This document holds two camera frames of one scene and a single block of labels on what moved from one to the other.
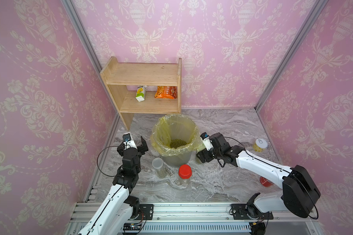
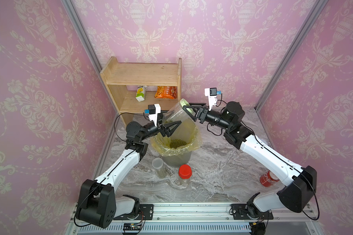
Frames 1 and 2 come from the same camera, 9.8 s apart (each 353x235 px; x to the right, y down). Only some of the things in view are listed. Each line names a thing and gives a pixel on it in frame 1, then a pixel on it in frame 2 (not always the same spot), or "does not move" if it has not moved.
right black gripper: (205, 152) to (205, 114)
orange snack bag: (166, 92) does not move
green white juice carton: (140, 92) does not move
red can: (265, 182) does not move
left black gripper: (140, 148) to (163, 129)
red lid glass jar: (185, 173) does not move
